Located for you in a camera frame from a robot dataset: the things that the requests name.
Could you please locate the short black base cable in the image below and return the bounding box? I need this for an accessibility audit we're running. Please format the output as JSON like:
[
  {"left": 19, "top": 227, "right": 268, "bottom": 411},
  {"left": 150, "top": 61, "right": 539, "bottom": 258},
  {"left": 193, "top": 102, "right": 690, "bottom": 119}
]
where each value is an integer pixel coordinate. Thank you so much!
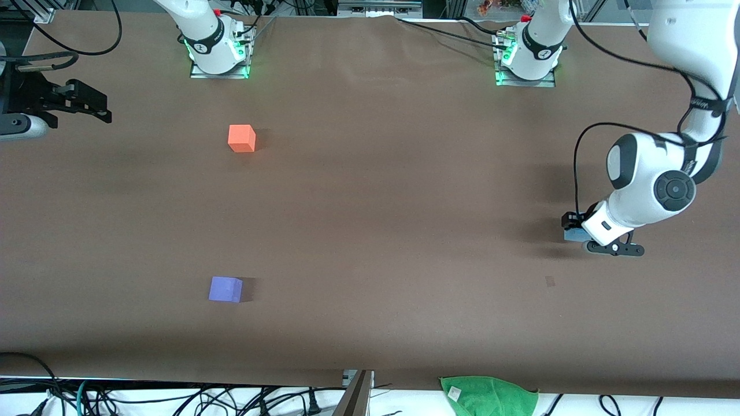
[{"left": 457, "top": 16, "right": 504, "bottom": 35}]

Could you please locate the green cloth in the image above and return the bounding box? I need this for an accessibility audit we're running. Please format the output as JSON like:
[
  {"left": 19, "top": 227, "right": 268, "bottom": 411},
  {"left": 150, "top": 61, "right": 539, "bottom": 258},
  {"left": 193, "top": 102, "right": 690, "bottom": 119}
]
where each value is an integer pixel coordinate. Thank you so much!
[{"left": 439, "top": 376, "right": 539, "bottom": 416}]

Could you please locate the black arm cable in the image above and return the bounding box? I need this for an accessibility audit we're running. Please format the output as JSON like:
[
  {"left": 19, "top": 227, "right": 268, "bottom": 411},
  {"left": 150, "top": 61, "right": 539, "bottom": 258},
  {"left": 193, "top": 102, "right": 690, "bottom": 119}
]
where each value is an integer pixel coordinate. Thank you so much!
[
  {"left": 0, "top": 0, "right": 123, "bottom": 73},
  {"left": 564, "top": 0, "right": 729, "bottom": 217}
]

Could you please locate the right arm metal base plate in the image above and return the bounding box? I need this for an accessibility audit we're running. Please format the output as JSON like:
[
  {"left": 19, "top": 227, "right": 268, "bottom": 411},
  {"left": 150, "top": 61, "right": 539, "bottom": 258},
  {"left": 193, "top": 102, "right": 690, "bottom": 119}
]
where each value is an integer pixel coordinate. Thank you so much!
[{"left": 190, "top": 26, "right": 250, "bottom": 80}]

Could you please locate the metal post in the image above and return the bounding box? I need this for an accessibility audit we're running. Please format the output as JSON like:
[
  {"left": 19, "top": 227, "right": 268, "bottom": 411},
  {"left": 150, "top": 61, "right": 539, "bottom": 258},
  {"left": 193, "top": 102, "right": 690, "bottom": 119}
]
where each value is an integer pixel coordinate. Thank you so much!
[{"left": 334, "top": 370, "right": 375, "bottom": 416}]

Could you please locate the purple foam block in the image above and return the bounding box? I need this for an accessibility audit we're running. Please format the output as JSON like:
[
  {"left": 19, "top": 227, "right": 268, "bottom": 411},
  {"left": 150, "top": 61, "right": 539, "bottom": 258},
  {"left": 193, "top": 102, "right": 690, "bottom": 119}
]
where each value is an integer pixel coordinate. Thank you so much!
[{"left": 208, "top": 276, "right": 244, "bottom": 303}]

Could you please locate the long black base cable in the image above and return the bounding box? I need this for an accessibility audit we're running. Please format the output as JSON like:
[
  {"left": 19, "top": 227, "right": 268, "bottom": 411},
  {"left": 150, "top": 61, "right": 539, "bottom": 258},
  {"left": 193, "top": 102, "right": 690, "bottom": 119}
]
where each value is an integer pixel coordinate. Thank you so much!
[{"left": 396, "top": 17, "right": 509, "bottom": 47}]

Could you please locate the orange foam block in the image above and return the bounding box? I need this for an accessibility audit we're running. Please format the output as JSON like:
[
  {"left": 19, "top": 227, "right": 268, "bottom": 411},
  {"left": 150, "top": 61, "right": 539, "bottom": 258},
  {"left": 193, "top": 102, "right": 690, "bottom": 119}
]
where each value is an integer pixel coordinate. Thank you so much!
[{"left": 228, "top": 124, "right": 257, "bottom": 153}]

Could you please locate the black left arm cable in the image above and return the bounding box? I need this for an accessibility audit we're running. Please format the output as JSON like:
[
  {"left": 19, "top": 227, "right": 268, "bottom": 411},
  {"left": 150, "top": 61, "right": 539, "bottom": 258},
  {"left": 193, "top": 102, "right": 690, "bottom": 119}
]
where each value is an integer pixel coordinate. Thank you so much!
[{"left": 564, "top": 0, "right": 729, "bottom": 217}]

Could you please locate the silver equipment box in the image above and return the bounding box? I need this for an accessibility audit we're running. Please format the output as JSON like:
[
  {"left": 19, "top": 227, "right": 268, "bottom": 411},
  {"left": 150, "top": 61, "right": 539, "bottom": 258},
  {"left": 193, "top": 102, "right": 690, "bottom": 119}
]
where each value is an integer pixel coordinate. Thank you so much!
[{"left": 337, "top": 0, "right": 424, "bottom": 18}]

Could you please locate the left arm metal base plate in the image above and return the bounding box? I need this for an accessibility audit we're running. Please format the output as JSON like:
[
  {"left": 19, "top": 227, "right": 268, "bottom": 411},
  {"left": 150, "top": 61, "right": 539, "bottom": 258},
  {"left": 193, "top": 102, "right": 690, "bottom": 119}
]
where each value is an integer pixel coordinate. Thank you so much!
[{"left": 494, "top": 32, "right": 557, "bottom": 88}]

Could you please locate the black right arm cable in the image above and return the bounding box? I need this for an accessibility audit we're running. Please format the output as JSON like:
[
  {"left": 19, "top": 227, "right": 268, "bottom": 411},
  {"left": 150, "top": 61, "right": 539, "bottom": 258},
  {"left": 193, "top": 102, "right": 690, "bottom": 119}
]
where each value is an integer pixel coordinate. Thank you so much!
[{"left": 0, "top": 0, "right": 123, "bottom": 73}]

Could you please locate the thick black floor cable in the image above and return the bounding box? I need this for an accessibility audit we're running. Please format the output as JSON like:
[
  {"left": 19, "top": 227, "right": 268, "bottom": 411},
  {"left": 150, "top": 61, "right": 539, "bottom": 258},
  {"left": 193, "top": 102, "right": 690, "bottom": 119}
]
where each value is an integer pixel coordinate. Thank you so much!
[{"left": 0, "top": 351, "right": 61, "bottom": 416}]

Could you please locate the brown table cover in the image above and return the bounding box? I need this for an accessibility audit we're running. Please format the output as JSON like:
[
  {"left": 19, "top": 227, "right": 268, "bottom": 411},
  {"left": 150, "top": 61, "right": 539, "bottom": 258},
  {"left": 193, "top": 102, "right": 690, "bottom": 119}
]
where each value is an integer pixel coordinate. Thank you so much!
[{"left": 0, "top": 10, "right": 740, "bottom": 399}]

